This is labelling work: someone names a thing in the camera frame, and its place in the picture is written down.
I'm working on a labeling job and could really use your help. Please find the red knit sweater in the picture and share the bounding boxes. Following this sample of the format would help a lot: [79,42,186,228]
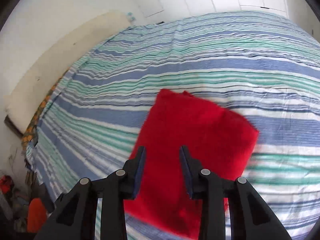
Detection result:
[124,89,259,239]

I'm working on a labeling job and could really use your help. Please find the red orange trousers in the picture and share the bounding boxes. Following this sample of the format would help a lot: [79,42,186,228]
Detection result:
[27,198,47,233]

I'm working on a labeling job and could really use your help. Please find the nightstand with clutter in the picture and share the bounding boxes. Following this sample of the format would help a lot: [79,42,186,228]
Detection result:
[1,172,29,233]

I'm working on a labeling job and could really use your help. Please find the orange floral bed sheet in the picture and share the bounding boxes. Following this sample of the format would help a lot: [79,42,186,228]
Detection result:
[21,67,73,153]

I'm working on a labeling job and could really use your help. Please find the cream padded headboard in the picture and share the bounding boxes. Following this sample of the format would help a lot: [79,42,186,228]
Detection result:
[4,11,130,137]

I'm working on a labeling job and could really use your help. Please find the striped blue green bedspread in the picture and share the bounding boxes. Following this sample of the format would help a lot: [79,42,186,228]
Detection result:
[27,11,319,239]

